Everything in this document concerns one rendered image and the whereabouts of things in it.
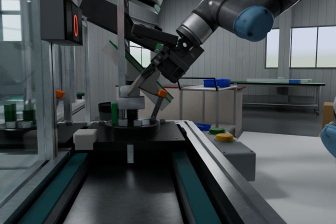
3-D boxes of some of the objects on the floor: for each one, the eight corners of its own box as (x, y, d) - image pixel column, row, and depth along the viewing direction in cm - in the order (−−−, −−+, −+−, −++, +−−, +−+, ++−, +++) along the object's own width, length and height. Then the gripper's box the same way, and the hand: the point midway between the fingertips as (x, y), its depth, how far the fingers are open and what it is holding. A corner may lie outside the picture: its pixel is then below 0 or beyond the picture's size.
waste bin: (145, 150, 406) (145, 102, 400) (126, 161, 358) (125, 107, 351) (113, 146, 426) (112, 100, 420) (91, 156, 378) (89, 105, 371)
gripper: (210, 48, 66) (148, 115, 67) (198, 51, 81) (147, 107, 81) (183, 21, 65) (120, 90, 66) (176, 30, 80) (124, 86, 80)
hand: (129, 89), depth 73 cm, fingers open, 8 cm apart
